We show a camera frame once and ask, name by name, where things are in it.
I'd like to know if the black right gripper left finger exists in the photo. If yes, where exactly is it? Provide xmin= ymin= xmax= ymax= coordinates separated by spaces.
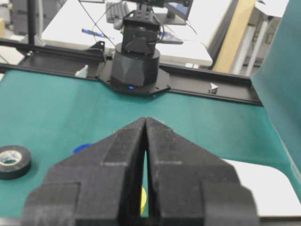
xmin=21 ymin=118 xmax=146 ymax=226

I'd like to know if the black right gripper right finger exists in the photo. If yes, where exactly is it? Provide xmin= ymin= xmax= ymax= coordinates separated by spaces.
xmin=146 ymin=118 xmax=260 ymax=226

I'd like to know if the black tape roll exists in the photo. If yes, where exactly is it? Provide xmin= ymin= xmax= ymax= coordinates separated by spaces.
xmin=0 ymin=145 xmax=32 ymax=180

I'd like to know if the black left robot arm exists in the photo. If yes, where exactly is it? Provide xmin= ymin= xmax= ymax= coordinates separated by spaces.
xmin=97 ymin=0 xmax=170 ymax=96

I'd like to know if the blue tape roll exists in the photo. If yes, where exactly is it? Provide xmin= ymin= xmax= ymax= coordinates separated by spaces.
xmin=72 ymin=143 xmax=93 ymax=154

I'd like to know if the yellow tape roll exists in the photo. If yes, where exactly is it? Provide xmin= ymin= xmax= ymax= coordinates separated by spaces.
xmin=140 ymin=186 xmax=147 ymax=215

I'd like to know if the white plastic case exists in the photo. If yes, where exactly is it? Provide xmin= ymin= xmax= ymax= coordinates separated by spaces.
xmin=225 ymin=160 xmax=301 ymax=217

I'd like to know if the green cloth backdrop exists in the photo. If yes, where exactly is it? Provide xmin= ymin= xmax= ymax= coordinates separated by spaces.
xmin=251 ymin=0 xmax=301 ymax=196

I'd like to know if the blue pen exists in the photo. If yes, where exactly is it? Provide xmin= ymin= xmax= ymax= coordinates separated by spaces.
xmin=81 ymin=29 xmax=104 ymax=38

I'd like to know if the white desk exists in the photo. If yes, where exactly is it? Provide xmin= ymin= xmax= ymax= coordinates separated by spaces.
xmin=42 ymin=0 xmax=236 ymax=66

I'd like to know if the black monitor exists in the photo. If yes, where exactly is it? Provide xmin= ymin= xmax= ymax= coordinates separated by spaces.
xmin=155 ymin=0 xmax=193 ymax=25

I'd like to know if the black keyboard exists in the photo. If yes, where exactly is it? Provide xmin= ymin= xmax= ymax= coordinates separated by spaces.
xmin=106 ymin=2 xmax=129 ymax=24

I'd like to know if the black aluminium frame rail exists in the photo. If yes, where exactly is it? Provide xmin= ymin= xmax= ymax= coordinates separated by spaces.
xmin=0 ymin=39 xmax=262 ymax=105

